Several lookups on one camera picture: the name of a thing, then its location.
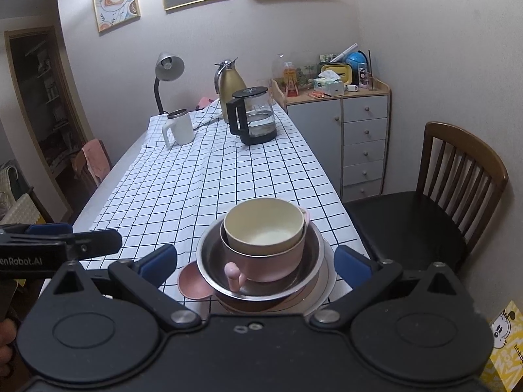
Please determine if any dark wooden chair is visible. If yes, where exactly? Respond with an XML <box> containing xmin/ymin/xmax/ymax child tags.
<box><xmin>72</xmin><ymin>138</ymin><xmax>113</xmax><ymax>197</ymax></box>

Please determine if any gold thermos jug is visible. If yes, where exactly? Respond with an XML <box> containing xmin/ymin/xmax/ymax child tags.
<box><xmin>214</xmin><ymin>59</ymin><xmax>248</xmax><ymax>124</ymax></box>

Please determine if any yellow cartoon box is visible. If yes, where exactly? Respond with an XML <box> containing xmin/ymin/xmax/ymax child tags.
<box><xmin>476</xmin><ymin>300</ymin><xmax>523</xmax><ymax>392</ymax></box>

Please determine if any pink steel-lined bowl with handle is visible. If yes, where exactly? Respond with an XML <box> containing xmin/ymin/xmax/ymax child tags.
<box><xmin>219</xmin><ymin>206</ymin><xmax>312</xmax><ymax>292</ymax></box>

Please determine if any blue globe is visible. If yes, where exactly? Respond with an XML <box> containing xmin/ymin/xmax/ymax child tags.
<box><xmin>346</xmin><ymin>51</ymin><xmax>371</xmax><ymax>76</ymax></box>

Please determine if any person's left hand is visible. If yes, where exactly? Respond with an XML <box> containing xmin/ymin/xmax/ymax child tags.
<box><xmin>0</xmin><ymin>320</ymin><xmax>19</xmax><ymax>372</ymax></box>

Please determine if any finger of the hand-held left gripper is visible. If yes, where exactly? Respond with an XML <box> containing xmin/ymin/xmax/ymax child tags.
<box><xmin>0</xmin><ymin>222</ymin><xmax>74</xmax><ymax>238</ymax></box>
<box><xmin>65</xmin><ymin>228</ymin><xmax>123</xmax><ymax>261</ymax></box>

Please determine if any pink towel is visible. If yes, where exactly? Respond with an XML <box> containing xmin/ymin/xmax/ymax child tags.
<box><xmin>81</xmin><ymin>138</ymin><xmax>112</xmax><ymax>187</ymax></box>

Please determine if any orange bottle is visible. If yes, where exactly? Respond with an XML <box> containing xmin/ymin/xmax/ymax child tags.
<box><xmin>283</xmin><ymin>61</ymin><xmax>299</xmax><ymax>98</ymax></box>

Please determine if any large white plate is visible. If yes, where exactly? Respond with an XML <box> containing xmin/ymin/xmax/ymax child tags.
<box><xmin>216</xmin><ymin>252</ymin><xmax>338</xmax><ymax>318</ymax></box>

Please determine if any white checkered tablecloth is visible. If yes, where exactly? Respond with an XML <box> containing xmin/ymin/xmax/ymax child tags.
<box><xmin>89</xmin><ymin>100</ymin><xmax>371</xmax><ymax>315</ymax></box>

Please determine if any pink bear-shaped plate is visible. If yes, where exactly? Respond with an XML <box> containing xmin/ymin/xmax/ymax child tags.
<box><xmin>177</xmin><ymin>262</ymin><xmax>324</xmax><ymax>313</ymax></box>

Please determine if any glass dome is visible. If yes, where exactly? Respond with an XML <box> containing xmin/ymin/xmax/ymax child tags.
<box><xmin>272</xmin><ymin>53</ymin><xmax>322</xmax><ymax>91</ymax></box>

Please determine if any gold-framed food picture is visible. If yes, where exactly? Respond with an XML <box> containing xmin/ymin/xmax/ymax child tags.
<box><xmin>90</xmin><ymin>0</ymin><xmax>142</xmax><ymax>34</ymax></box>

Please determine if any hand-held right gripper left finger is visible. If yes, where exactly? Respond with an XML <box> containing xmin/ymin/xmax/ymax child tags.
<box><xmin>52</xmin><ymin>244</ymin><xmax>202</xmax><ymax>330</ymax></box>

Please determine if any dark bookshelf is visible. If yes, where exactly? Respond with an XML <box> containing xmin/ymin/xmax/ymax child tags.
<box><xmin>5</xmin><ymin>26</ymin><xmax>89</xmax><ymax>189</ymax></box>

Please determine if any cream bowl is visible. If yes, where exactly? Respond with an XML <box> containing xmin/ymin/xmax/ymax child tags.
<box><xmin>223</xmin><ymin>198</ymin><xmax>307</xmax><ymax>256</ymax></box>

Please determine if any glass electric kettle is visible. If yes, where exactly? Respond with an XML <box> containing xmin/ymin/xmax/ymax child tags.
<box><xmin>226</xmin><ymin>86</ymin><xmax>278</xmax><ymax>146</ymax></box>

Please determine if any white rolled tube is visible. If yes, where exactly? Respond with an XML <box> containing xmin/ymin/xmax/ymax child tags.
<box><xmin>332</xmin><ymin>41</ymin><xmax>360</xmax><ymax>64</ymax></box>

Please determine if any white woven basket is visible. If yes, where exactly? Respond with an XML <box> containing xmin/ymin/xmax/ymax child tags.
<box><xmin>0</xmin><ymin>161</ymin><xmax>44</xmax><ymax>226</ymax></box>

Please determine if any white lidded mug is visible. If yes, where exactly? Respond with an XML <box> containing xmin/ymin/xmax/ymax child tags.
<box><xmin>162</xmin><ymin>108</ymin><xmax>195</xmax><ymax>150</ymax></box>

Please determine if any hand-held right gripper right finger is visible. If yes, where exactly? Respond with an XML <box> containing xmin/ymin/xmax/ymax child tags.
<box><xmin>312</xmin><ymin>245</ymin><xmax>470</xmax><ymax>330</ymax></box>

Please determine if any grey desk lamp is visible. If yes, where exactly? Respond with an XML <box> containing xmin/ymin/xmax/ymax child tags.
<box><xmin>153</xmin><ymin>52</ymin><xmax>186</xmax><ymax>116</ymax></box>

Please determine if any wooden slat-back chair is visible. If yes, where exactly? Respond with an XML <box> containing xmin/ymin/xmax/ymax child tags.
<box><xmin>343</xmin><ymin>121</ymin><xmax>510</xmax><ymax>272</ymax></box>

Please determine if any wide steel bowl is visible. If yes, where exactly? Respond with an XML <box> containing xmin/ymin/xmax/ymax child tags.
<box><xmin>195</xmin><ymin>218</ymin><xmax>326</xmax><ymax>299</ymax></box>

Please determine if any grey drawer cabinet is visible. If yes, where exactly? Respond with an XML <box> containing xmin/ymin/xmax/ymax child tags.
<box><xmin>271</xmin><ymin>77</ymin><xmax>392</xmax><ymax>203</ymax></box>

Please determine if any tissue box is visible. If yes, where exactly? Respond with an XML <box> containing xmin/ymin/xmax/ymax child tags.
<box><xmin>313</xmin><ymin>70</ymin><xmax>345</xmax><ymax>98</ymax></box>

